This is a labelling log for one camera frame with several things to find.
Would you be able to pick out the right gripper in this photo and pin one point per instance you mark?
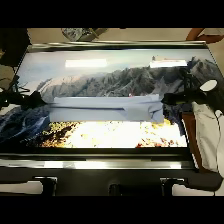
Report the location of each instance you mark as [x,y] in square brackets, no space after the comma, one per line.
[171,98]

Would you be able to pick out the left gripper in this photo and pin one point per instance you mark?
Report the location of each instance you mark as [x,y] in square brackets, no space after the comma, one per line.
[37,100]

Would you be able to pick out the light blue shirt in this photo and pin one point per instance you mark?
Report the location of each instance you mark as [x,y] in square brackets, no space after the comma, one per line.
[106,109]

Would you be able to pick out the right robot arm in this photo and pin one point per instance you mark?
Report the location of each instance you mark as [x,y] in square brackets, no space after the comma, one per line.
[208,87]

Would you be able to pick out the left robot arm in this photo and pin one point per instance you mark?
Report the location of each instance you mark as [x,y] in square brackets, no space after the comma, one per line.
[13,99]

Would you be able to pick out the pale grey garment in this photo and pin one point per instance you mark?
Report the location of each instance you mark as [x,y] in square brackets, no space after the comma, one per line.
[208,136]

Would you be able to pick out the silver frame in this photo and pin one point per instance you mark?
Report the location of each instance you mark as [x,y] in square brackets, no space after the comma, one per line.
[100,164]

